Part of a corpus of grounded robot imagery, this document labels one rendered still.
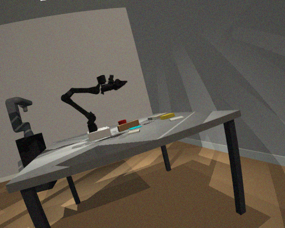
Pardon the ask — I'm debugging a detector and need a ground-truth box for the yellow block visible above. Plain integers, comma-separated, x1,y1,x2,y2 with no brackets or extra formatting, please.
160,113,175,120

